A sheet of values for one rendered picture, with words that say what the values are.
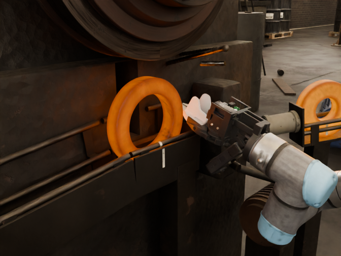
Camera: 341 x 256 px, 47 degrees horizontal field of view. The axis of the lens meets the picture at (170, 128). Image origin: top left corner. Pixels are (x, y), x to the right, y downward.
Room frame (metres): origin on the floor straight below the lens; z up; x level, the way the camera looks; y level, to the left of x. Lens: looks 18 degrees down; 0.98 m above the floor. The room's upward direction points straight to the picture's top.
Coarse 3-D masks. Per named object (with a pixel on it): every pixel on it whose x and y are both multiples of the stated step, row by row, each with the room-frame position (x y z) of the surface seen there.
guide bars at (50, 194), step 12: (192, 132) 0.80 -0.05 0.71; (156, 144) 0.73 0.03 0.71; (120, 156) 0.67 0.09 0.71; (132, 156) 0.68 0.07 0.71; (96, 168) 0.63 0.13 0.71; (108, 168) 0.64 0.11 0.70; (72, 180) 0.59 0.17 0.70; (84, 180) 0.60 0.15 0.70; (60, 192) 0.57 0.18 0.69; (24, 204) 0.53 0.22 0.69; (36, 204) 0.53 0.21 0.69; (0, 216) 0.50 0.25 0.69; (12, 216) 0.51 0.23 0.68
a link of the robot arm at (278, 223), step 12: (276, 204) 0.65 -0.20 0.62; (288, 204) 0.63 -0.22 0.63; (264, 216) 0.67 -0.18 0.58; (276, 216) 0.65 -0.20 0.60; (288, 216) 0.64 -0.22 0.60; (300, 216) 0.64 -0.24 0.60; (312, 216) 0.69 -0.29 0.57; (264, 228) 0.67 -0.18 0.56; (276, 228) 0.65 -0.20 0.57; (288, 228) 0.64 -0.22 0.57; (276, 240) 0.65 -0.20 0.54; (288, 240) 0.66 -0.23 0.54
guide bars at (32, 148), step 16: (160, 112) 0.85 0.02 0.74; (80, 128) 0.70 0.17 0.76; (160, 128) 0.85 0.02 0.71; (48, 144) 0.65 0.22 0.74; (0, 160) 0.59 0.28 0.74; (96, 160) 0.69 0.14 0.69; (64, 176) 0.64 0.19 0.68; (96, 176) 0.70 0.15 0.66; (32, 192) 0.60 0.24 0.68; (0, 208) 0.56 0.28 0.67
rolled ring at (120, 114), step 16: (144, 80) 0.74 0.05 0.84; (160, 80) 0.76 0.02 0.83; (128, 96) 0.71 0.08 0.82; (144, 96) 0.73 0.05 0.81; (160, 96) 0.78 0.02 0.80; (176, 96) 0.80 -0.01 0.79; (112, 112) 0.70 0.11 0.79; (128, 112) 0.70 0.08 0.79; (176, 112) 0.80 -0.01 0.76; (112, 128) 0.69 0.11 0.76; (128, 128) 0.70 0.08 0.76; (176, 128) 0.80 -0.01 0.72; (112, 144) 0.70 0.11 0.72; (128, 144) 0.70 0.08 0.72
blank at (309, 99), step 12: (312, 84) 1.01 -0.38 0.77; (324, 84) 1.00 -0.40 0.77; (336, 84) 1.00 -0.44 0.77; (300, 96) 1.01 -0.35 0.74; (312, 96) 0.99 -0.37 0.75; (324, 96) 1.00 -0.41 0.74; (336, 96) 1.00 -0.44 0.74; (312, 108) 0.99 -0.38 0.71; (336, 108) 1.01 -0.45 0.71; (312, 120) 0.99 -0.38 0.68; (324, 132) 1.00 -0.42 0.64
